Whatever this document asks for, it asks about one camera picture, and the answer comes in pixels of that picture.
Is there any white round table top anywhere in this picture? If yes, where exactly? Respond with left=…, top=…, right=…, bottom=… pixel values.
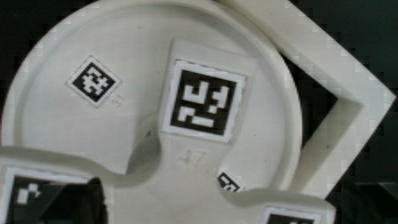
left=2, top=0, right=302, bottom=191

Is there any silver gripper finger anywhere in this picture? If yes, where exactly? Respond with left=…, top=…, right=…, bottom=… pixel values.
left=29, top=178, right=109, bottom=224

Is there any white right fence block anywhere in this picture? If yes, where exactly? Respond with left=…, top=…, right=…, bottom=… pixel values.
left=290, top=95, right=397, bottom=198

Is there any white cross-shaped table base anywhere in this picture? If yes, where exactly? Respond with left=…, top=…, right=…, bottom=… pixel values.
left=0, top=39, right=336, bottom=224

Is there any white front fence bar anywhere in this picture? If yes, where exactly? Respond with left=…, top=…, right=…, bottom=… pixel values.
left=217, top=0, right=397, bottom=111

